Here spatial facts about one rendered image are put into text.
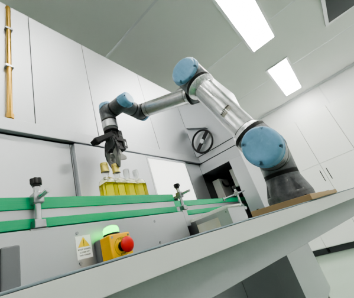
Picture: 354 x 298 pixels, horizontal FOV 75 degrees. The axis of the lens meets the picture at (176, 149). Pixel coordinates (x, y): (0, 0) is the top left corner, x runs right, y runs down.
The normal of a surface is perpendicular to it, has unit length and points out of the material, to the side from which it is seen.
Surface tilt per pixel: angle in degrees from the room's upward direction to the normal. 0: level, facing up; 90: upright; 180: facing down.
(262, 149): 97
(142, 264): 90
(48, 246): 90
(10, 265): 90
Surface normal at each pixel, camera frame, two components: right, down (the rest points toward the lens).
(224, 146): -0.61, -0.14
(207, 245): 0.56, -0.48
